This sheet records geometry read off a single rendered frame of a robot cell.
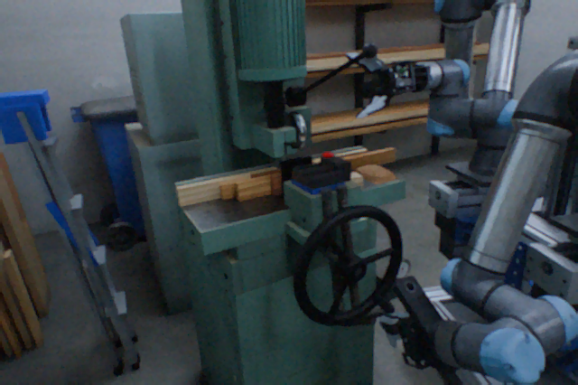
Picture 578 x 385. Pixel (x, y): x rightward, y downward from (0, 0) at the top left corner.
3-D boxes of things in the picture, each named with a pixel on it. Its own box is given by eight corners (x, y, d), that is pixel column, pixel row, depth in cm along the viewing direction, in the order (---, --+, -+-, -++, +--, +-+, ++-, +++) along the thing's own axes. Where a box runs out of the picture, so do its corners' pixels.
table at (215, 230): (215, 276, 84) (212, 250, 82) (179, 223, 109) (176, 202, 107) (432, 210, 109) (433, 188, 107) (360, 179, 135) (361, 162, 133)
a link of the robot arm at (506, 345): (559, 373, 59) (517, 399, 56) (497, 358, 69) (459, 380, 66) (539, 320, 60) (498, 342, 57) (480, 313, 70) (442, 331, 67)
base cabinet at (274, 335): (255, 497, 124) (232, 297, 98) (200, 370, 172) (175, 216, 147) (374, 428, 143) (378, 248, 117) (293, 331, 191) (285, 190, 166)
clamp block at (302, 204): (310, 235, 92) (309, 198, 89) (283, 214, 104) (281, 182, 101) (362, 220, 99) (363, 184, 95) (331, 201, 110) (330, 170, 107)
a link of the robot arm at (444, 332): (443, 332, 67) (480, 314, 70) (425, 328, 71) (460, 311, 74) (459, 378, 66) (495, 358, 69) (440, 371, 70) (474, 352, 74)
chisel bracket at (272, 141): (275, 164, 107) (272, 132, 104) (253, 152, 118) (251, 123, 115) (299, 159, 110) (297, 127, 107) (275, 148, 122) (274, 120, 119)
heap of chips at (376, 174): (376, 184, 112) (377, 174, 111) (349, 173, 123) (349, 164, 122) (400, 178, 116) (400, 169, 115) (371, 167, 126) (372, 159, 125)
